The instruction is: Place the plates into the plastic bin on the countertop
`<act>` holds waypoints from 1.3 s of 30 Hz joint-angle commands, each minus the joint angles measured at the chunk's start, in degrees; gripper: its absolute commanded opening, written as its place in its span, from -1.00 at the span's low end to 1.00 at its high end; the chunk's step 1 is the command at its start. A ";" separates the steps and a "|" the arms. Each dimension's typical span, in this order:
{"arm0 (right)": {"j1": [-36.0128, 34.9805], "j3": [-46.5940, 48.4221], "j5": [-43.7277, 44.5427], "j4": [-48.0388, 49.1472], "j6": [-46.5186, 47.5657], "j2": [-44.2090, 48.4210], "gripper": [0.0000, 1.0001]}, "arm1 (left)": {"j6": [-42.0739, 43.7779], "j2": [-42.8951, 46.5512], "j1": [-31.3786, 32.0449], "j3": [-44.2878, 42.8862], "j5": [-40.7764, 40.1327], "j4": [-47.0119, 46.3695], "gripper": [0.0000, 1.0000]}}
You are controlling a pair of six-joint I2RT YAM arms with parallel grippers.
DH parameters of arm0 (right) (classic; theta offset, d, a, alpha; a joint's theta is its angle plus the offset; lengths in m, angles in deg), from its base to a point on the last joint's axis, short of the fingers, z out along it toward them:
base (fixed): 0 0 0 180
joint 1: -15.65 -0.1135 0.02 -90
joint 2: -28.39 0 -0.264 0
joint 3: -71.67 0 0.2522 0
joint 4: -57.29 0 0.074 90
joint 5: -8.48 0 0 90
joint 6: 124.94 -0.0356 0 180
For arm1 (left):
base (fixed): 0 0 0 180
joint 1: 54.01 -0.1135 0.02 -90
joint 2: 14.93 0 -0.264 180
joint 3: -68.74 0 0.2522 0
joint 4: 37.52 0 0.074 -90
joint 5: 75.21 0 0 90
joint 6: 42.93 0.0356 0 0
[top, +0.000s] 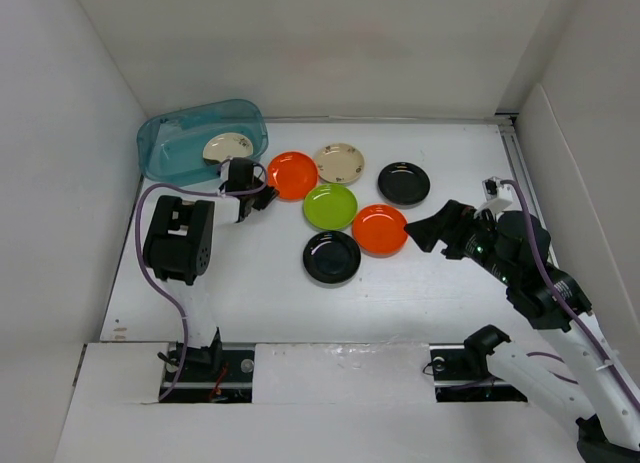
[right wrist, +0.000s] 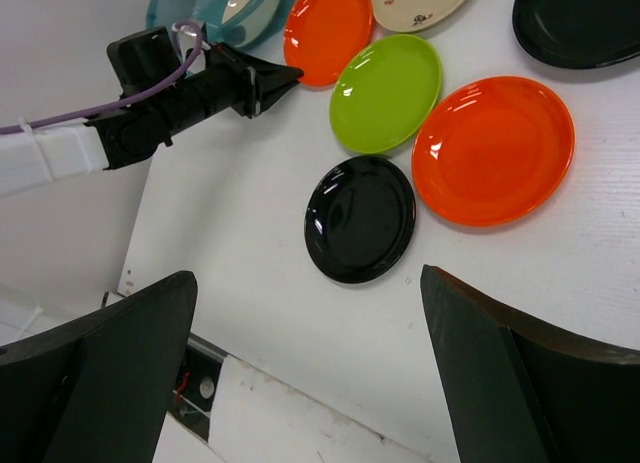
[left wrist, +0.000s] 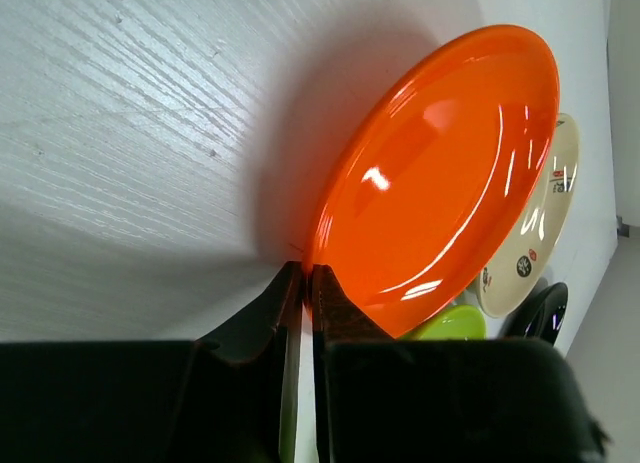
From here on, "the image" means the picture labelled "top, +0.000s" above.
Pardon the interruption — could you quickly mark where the green plate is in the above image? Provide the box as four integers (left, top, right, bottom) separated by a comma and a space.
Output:
303, 184, 358, 230

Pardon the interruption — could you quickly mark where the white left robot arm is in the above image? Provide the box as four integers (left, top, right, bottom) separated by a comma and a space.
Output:
133, 157, 278, 384

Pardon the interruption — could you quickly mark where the orange plate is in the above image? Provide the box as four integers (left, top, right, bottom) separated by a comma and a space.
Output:
267, 151, 318, 201
352, 204, 408, 256

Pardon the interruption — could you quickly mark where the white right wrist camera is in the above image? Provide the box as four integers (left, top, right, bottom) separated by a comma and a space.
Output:
474, 177, 513, 219

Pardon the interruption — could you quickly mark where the black plate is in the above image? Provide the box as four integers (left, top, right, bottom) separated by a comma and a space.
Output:
377, 162, 431, 206
302, 231, 361, 285

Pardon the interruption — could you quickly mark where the black plate back right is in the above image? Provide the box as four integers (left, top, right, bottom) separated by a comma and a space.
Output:
377, 162, 431, 206

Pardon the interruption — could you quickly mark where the teal plastic bin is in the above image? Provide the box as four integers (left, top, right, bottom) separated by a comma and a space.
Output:
136, 99, 268, 186

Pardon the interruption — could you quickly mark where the black plate front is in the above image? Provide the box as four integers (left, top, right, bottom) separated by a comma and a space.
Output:
302, 231, 361, 285

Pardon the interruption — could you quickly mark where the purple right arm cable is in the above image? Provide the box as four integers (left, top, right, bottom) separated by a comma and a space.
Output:
499, 178, 640, 414

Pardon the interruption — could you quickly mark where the beige floral plate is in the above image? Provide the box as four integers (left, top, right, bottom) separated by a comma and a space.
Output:
202, 132, 254, 165
313, 143, 365, 185

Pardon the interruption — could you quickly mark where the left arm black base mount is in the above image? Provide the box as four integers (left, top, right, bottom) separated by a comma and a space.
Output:
157, 330, 256, 404

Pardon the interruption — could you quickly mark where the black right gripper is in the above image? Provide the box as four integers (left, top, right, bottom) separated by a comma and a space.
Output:
403, 198, 517, 284

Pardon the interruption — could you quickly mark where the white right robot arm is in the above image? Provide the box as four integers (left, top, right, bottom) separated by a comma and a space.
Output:
405, 200, 639, 462

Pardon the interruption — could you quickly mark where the beige floral plate back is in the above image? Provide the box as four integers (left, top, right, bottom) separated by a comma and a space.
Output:
313, 143, 365, 185

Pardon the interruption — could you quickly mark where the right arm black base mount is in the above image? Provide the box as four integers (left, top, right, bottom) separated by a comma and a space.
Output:
423, 325, 527, 403

